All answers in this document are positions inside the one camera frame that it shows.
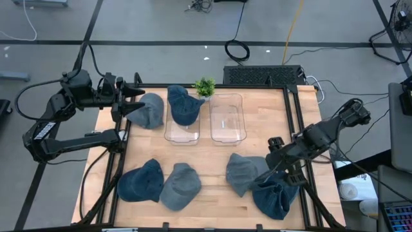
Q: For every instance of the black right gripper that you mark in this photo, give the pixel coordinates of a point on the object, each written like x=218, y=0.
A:
x=291, y=161

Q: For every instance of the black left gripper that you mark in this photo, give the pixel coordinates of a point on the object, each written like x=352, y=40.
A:
x=106, y=93

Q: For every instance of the grey denim cap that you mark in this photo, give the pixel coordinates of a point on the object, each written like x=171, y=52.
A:
x=180, y=188
x=151, y=109
x=241, y=174

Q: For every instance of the dark blue denim cap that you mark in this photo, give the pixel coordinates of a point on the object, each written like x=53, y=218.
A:
x=185, y=109
x=273, y=203
x=141, y=183

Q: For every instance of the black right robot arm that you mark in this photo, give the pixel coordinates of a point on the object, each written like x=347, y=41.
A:
x=318, y=135

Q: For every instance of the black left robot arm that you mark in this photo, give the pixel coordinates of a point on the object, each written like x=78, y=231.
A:
x=80, y=143

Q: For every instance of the clear plastic bin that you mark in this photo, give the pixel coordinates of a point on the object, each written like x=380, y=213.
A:
x=180, y=137
x=227, y=119

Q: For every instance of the white paper roll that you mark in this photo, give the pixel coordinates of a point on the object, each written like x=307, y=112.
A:
x=347, y=191

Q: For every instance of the small green potted plant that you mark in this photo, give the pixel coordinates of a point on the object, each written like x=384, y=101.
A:
x=205, y=86

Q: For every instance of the black computer tower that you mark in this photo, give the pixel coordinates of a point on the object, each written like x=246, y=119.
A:
x=264, y=75

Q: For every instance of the grey furniture foot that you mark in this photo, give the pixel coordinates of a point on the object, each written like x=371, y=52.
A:
x=14, y=76

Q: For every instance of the black floor equipment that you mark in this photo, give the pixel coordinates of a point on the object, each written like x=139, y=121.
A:
x=4, y=109

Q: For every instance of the grey desk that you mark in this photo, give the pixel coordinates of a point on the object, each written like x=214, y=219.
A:
x=400, y=135

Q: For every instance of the backlit rainbow keyboard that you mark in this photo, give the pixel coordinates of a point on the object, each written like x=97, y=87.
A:
x=399, y=217

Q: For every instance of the grey cart base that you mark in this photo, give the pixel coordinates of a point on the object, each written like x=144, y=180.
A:
x=38, y=2

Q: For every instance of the black desk device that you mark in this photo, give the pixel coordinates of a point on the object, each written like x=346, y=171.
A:
x=407, y=100

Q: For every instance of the black standing fan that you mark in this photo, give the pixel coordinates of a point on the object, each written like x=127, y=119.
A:
x=402, y=22

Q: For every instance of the black aluminium table frame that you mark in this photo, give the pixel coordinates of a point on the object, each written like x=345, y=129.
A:
x=154, y=85

